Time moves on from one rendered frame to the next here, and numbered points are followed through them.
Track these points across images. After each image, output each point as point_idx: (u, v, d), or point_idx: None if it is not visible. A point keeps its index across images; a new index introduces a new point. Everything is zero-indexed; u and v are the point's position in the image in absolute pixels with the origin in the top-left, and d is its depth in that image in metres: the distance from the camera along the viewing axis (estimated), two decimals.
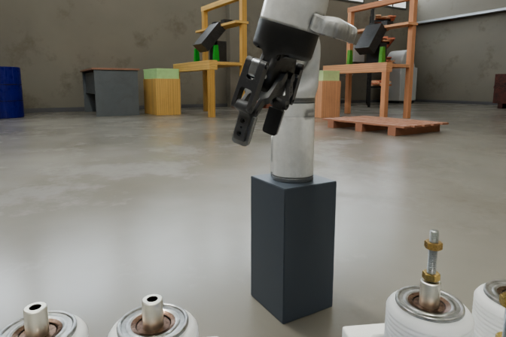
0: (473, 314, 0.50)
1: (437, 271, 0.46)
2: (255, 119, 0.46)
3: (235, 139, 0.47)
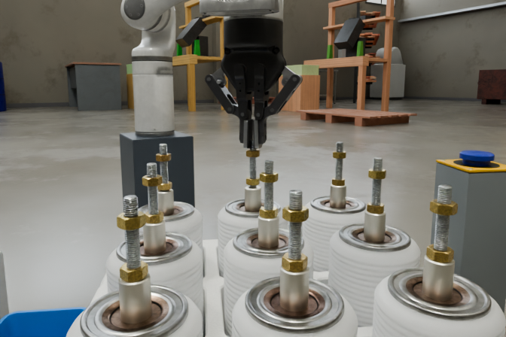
0: None
1: (171, 182, 0.51)
2: (245, 122, 0.51)
3: (246, 144, 0.53)
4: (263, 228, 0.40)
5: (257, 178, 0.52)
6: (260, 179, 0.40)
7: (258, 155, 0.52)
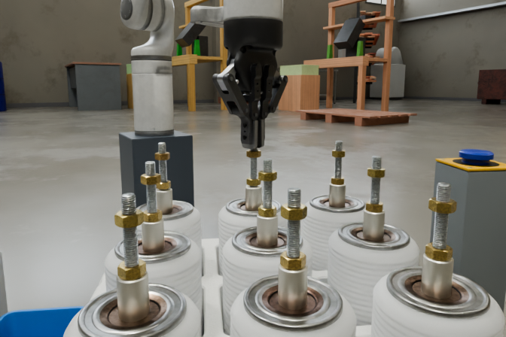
0: None
1: (170, 181, 0.51)
2: None
3: (260, 144, 0.52)
4: (262, 226, 0.40)
5: (248, 178, 0.52)
6: (258, 177, 0.40)
7: (247, 155, 0.52)
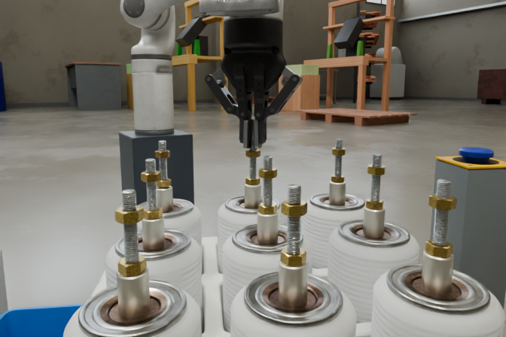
0: None
1: (170, 179, 0.51)
2: (245, 122, 0.51)
3: (246, 144, 0.53)
4: (263, 224, 0.40)
5: (247, 177, 0.53)
6: (258, 175, 0.40)
7: (246, 154, 0.52)
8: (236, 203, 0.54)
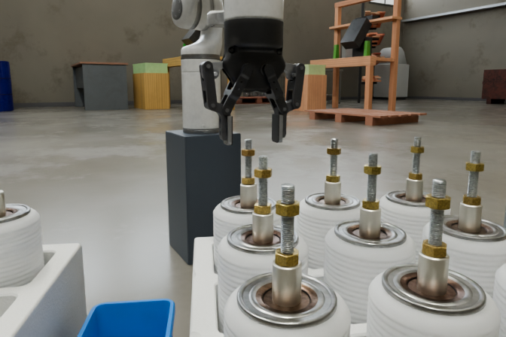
0: None
1: (244, 176, 0.53)
2: (274, 115, 0.54)
3: (281, 139, 0.53)
4: (367, 219, 0.42)
5: (327, 175, 0.54)
6: (364, 171, 0.42)
7: (327, 152, 0.53)
8: (316, 200, 0.55)
